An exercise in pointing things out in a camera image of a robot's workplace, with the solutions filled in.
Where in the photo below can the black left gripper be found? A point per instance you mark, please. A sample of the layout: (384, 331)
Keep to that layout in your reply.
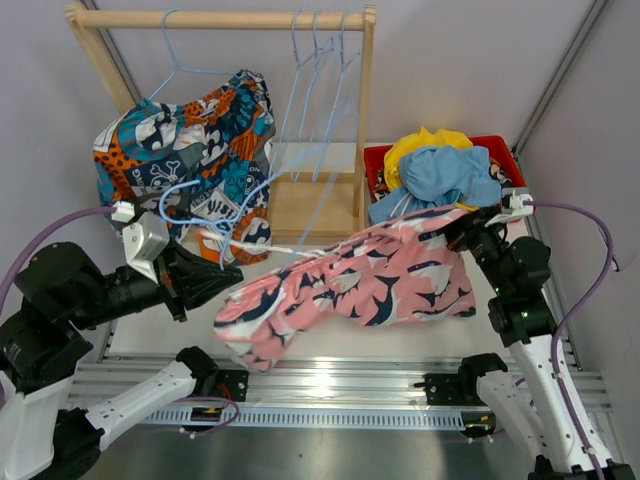
(187, 280)

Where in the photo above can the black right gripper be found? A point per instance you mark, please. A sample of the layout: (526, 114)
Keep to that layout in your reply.
(458, 237)

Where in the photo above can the white wire hanger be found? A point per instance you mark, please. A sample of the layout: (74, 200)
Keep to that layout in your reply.
(252, 247)

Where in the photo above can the light blue shorts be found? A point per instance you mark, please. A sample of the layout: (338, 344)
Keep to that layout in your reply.
(379, 213)

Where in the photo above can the pink white patterned shorts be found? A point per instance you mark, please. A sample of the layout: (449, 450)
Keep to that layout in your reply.
(396, 273)

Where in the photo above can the yellow shorts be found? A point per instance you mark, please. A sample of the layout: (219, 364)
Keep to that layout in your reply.
(415, 141)

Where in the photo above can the blue orange patchwork shorts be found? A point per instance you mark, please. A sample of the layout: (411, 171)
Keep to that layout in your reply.
(155, 146)

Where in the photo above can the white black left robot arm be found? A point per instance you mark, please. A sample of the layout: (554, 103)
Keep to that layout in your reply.
(65, 293)

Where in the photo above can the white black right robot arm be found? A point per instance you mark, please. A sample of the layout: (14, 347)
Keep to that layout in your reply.
(551, 425)

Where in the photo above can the red plastic bin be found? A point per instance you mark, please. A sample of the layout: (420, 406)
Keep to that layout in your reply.
(498, 151)

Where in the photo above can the wooden clothes rack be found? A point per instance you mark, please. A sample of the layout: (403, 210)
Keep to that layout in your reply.
(331, 213)

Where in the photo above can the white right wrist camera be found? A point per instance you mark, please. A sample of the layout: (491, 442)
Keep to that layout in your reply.
(516, 203)

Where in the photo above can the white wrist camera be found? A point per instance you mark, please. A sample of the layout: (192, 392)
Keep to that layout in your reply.
(144, 235)
(516, 203)

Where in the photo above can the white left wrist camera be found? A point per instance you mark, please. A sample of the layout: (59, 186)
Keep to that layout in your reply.
(144, 235)

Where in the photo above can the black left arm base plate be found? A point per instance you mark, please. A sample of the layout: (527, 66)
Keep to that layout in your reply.
(225, 382)

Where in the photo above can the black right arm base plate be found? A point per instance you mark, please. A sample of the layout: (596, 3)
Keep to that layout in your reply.
(459, 388)

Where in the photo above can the aluminium mounting rail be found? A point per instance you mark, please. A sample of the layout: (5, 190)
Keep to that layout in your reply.
(316, 382)

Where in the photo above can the slotted cable duct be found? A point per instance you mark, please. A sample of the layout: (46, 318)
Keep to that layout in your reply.
(252, 416)

